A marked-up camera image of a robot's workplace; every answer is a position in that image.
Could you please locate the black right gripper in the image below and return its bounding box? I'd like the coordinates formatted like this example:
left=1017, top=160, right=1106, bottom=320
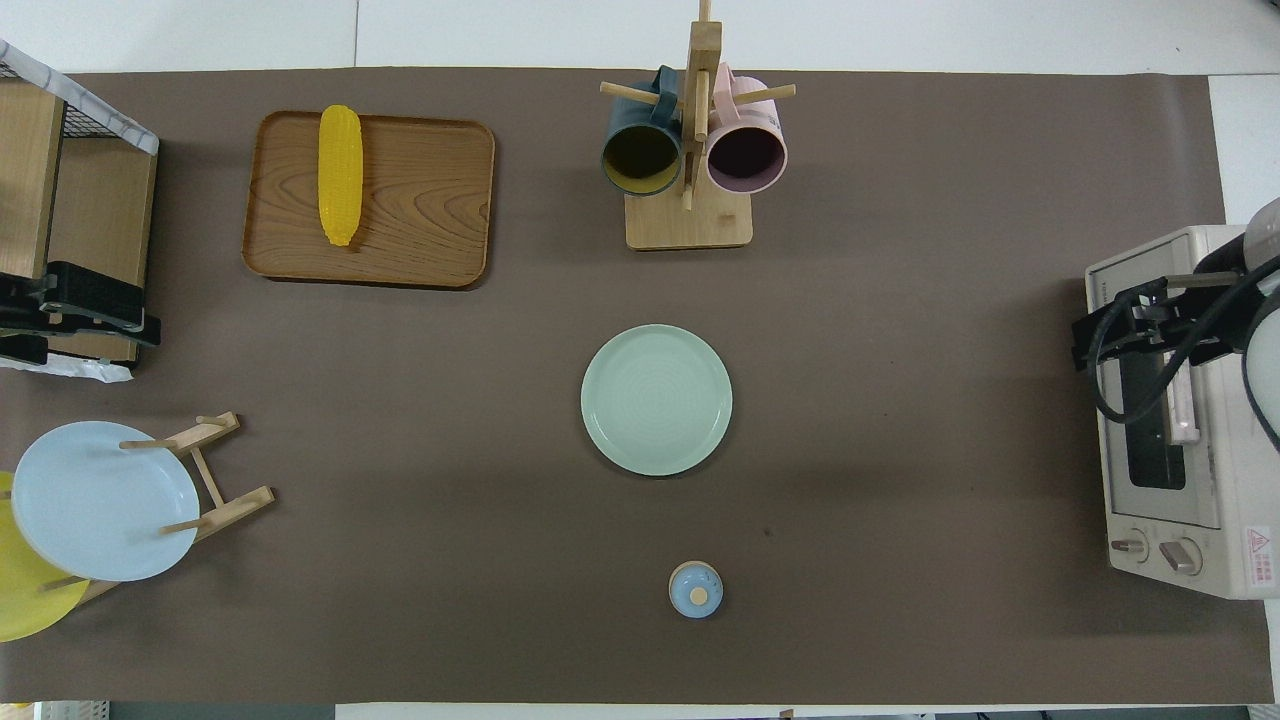
left=1072, top=270, right=1251, bottom=371

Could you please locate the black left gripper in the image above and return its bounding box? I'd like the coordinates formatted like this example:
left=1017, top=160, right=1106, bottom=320
left=0, top=262, right=163, bottom=367

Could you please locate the white toaster oven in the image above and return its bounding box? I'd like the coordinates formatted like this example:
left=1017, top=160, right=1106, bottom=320
left=1085, top=225, right=1280, bottom=601

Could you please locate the yellow corn cob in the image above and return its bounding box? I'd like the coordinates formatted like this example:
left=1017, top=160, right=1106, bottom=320
left=318, top=105, right=365, bottom=248

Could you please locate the pale green plate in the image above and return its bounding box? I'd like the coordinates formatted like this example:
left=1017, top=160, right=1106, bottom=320
left=580, top=324, right=734, bottom=477

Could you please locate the white checked cloth liner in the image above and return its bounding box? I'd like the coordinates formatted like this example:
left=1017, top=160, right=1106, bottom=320
left=0, top=38, right=161, bottom=384

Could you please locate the light blue plate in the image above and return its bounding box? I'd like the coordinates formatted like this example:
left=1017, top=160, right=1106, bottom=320
left=11, top=421, right=201, bottom=583

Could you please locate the wooden plate rack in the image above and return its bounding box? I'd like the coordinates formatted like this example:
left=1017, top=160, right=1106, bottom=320
left=38, top=411, right=276, bottom=606

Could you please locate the yellow plate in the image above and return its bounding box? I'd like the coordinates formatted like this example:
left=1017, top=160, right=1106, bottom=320
left=0, top=470, right=91, bottom=643

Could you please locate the wooden serving tray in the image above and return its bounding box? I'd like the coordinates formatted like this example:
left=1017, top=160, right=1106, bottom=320
left=241, top=110, right=497, bottom=291

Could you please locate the brown table mat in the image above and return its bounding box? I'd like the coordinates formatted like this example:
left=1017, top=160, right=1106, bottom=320
left=0, top=68, right=1276, bottom=706

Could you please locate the pink mug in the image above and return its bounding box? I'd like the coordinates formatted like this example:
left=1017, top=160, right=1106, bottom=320
left=705, top=62, right=790, bottom=196

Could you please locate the wooden mug tree stand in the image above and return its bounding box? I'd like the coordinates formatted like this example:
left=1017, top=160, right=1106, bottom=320
left=600, top=0, right=798, bottom=251

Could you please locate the blue call bell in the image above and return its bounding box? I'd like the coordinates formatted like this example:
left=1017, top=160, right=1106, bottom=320
left=668, top=560, right=725, bottom=620

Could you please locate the dark teal mug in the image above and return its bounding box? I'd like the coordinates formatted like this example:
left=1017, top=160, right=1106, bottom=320
left=600, top=66, right=684, bottom=198

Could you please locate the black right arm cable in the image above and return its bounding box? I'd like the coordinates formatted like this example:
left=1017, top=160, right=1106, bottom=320
left=1085, top=255, right=1280, bottom=456

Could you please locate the black wire basket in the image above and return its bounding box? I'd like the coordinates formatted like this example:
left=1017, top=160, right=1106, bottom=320
left=0, top=55, right=131, bottom=143

